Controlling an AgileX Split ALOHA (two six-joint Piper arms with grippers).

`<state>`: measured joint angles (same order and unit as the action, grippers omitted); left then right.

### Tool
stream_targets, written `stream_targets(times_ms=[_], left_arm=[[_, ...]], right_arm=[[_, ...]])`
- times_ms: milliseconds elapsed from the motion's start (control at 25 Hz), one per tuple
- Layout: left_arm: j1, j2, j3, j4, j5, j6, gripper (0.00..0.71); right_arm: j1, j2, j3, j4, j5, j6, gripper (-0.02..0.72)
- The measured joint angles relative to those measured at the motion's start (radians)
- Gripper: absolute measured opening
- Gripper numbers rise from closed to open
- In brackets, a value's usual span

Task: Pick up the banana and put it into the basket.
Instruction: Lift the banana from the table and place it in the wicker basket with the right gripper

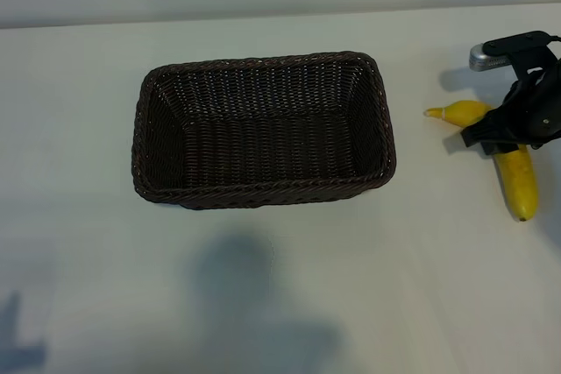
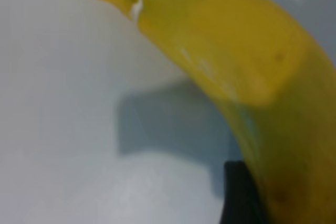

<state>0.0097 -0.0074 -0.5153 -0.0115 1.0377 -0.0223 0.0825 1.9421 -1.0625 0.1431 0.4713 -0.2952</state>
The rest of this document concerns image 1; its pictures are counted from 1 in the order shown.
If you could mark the dark brown wicker basket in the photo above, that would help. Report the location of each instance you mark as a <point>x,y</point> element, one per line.
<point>271,137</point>

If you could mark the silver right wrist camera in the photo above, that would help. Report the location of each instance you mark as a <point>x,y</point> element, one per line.
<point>486,58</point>

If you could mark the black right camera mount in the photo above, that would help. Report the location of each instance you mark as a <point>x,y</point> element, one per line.
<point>526,47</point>

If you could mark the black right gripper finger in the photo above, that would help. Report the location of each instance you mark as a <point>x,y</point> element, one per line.
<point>491,131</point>
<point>508,148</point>

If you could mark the yellow banana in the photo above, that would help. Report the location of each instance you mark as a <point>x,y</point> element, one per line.
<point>519,185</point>

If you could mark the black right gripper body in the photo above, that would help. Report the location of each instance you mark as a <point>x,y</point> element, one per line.
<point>537,111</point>

